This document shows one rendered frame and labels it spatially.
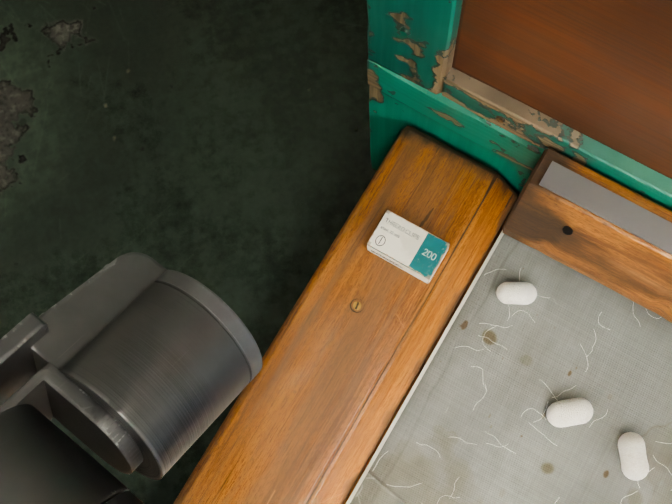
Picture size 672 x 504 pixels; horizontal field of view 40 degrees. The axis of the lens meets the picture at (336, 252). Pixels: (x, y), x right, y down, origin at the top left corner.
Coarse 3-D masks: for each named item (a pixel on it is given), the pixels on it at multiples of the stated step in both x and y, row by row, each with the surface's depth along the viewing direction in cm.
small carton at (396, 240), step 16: (384, 224) 77; (400, 224) 77; (368, 240) 77; (384, 240) 77; (400, 240) 77; (416, 240) 77; (432, 240) 77; (384, 256) 78; (400, 256) 77; (416, 256) 77; (432, 256) 77; (416, 272) 76; (432, 272) 76
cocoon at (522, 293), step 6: (504, 282) 79; (510, 282) 79; (516, 282) 79; (522, 282) 79; (498, 288) 79; (504, 288) 78; (510, 288) 78; (516, 288) 78; (522, 288) 78; (528, 288) 78; (534, 288) 78; (498, 294) 79; (504, 294) 78; (510, 294) 78; (516, 294) 78; (522, 294) 78; (528, 294) 78; (534, 294) 78; (504, 300) 78; (510, 300) 78; (516, 300) 78; (522, 300) 78; (528, 300) 78
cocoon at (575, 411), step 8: (568, 400) 76; (576, 400) 76; (584, 400) 76; (552, 408) 76; (560, 408) 75; (568, 408) 75; (576, 408) 75; (584, 408) 75; (592, 408) 76; (552, 416) 75; (560, 416) 75; (568, 416) 75; (576, 416) 75; (584, 416) 75; (552, 424) 76; (560, 424) 75; (568, 424) 75; (576, 424) 76
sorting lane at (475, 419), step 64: (512, 256) 81; (512, 320) 79; (576, 320) 79; (640, 320) 79; (448, 384) 78; (512, 384) 78; (576, 384) 78; (640, 384) 78; (384, 448) 77; (448, 448) 77; (512, 448) 77; (576, 448) 76
